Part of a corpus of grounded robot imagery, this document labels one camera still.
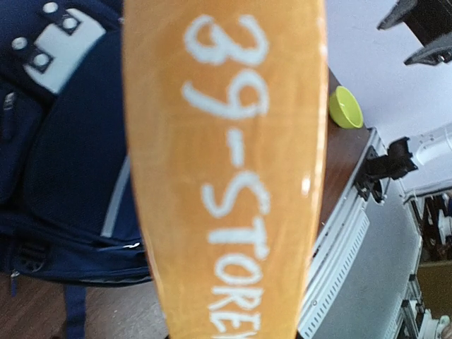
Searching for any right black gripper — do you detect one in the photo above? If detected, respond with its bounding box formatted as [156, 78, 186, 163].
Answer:
[377, 0, 451, 66]

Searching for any orange 39-Storey Treehouse book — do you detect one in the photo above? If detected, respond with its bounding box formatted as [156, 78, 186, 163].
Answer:
[123, 1, 328, 338]

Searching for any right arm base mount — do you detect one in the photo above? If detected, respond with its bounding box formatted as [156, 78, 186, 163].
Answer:
[354, 137, 418, 203]

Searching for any navy blue student backpack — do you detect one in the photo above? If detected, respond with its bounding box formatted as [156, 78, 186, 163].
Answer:
[1, 1, 151, 338]

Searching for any lime green bowl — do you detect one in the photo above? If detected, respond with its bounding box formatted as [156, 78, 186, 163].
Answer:
[328, 85, 364, 129]

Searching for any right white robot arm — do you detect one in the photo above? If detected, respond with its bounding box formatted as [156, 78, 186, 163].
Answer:
[377, 1, 451, 169]

